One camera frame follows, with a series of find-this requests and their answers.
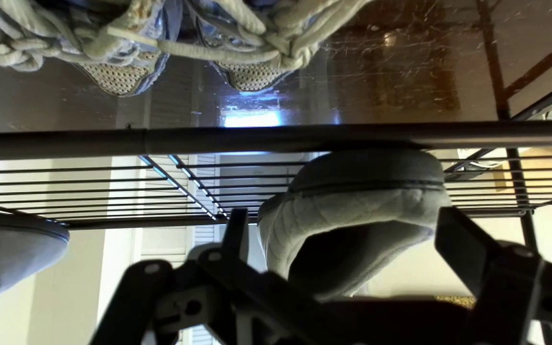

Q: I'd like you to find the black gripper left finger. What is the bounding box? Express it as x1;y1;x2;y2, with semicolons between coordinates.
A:
89;208;271;345

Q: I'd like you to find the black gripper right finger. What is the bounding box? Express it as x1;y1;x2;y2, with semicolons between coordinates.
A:
432;206;552;345

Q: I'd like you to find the grey bed slipper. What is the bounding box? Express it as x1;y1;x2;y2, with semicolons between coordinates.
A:
0;210;70;313
254;150;449;304

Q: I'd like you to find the black metal shoe rack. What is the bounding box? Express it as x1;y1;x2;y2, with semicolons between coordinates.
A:
0;120;552;345

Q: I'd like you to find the grey blue sneaker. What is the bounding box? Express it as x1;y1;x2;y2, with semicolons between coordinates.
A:
181;0;375;97
0;0;175;101

